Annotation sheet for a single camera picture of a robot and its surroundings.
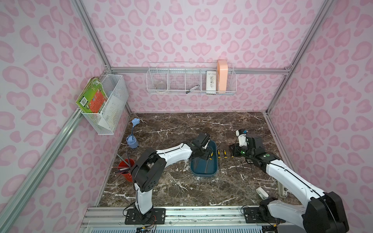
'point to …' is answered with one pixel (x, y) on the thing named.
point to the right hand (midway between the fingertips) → (230, 145)
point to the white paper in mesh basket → (111, 115)
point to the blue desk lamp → (131, 141)
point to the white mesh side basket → (113, 85)
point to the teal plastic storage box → (200, 167)
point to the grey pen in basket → (189, 91)
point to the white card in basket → (211, 82)
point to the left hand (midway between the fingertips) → (207, 151)
